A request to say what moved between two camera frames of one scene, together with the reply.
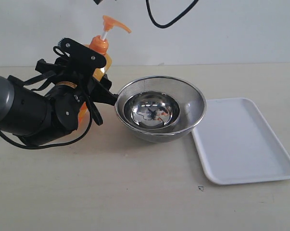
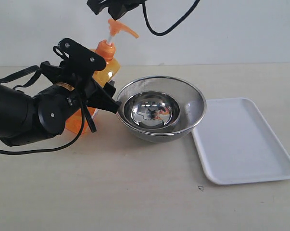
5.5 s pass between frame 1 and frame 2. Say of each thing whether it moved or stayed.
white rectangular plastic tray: stayed
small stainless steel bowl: stayed
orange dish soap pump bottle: moved
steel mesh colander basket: stayed
